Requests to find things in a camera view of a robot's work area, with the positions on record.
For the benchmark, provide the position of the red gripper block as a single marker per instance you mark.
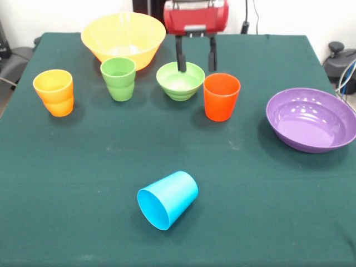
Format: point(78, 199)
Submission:
point(194, 16)

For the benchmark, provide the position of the orange cup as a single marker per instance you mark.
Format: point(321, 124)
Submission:
point(221, 105)

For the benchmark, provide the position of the light blue cup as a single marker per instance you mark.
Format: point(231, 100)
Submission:
point(175, 194)

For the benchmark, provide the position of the green bowl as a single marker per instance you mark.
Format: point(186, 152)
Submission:
point(180, 91)

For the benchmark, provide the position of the large yellow bowl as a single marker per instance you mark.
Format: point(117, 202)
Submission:
point(122, 33)

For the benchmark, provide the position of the green cup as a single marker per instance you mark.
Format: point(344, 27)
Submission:
point(118, 83)

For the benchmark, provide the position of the purple bowl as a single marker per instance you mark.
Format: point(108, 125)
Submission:
point(306, 125)

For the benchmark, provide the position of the gray black machine base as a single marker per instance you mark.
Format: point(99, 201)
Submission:
point(14, 66)
point(339, 64)

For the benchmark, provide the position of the yellow cup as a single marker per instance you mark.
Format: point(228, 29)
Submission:
point(55, 97)

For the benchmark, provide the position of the dark green tablecloth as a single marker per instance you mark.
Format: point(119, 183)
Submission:
point(250, 208)

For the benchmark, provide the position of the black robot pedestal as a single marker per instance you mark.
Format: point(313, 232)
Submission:
point(150, 8)

